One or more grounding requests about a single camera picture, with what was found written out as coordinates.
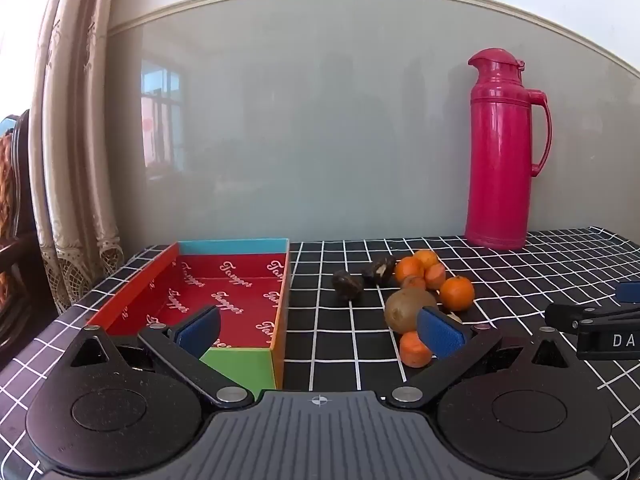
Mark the orange woven sofa cushion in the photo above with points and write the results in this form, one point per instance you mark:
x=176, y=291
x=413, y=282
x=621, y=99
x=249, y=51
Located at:
x=5, y=185

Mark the beige lace-trimmed curtain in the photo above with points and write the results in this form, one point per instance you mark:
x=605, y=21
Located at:
x=75, y=160

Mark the blue cloth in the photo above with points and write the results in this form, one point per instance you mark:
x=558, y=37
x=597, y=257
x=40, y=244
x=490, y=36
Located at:
x=9, y=124

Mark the wooden wicker armchair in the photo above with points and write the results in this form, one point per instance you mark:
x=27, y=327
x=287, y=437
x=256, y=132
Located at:
x=22, y=185

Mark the cracked dark brown chestnut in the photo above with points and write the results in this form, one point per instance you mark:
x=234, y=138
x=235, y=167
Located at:
x=377, y=271

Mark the colourful cardboard box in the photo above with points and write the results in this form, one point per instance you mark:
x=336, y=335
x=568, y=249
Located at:
x=235, y=280

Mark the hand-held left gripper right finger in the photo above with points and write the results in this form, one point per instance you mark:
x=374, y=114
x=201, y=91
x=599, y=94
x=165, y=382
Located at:
x=442, y=334

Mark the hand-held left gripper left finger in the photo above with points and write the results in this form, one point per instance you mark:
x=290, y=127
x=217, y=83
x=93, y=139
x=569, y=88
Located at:
x=200, y=332

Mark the pink thermos jug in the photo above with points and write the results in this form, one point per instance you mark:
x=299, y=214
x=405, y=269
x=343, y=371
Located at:
x=500, y=160

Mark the black white-grid tablecloth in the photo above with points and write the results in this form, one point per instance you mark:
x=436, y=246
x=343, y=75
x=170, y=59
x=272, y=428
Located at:
x=340, y=340

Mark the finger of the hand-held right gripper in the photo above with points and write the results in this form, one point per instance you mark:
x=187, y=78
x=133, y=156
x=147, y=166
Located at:
x=590, y=316
x=630, y=292

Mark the brown kiwi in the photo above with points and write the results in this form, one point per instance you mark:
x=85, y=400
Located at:
x=405, y=310

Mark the tangerine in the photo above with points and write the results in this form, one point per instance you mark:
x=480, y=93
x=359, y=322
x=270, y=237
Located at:
x=407, y=270
x=426, y=257
x=456, y=294

